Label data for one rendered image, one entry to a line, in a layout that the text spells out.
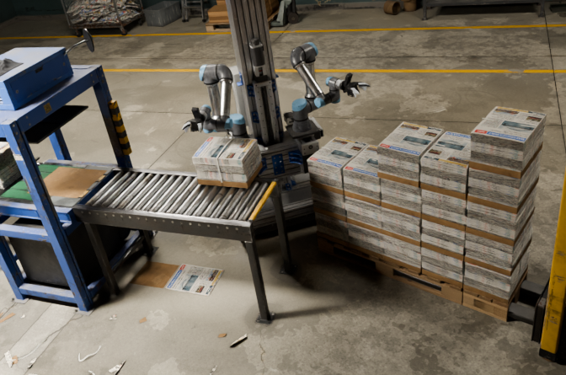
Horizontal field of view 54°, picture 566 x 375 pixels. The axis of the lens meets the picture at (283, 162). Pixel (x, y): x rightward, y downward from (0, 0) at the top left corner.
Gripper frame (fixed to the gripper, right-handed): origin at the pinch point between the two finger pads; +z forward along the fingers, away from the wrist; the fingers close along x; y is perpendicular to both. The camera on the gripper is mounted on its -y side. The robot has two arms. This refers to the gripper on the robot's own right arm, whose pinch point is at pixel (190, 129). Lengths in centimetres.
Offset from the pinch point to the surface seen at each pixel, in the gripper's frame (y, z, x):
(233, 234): 46, 46, -39
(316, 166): 34, -24, -81
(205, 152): 19.5, -3.6, -7.8
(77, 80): -19, -19, 86
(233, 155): 16.7, 0.5, -28.5
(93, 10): 129, -633, 408
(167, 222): 48, 39, 7
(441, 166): -1, 18, -160
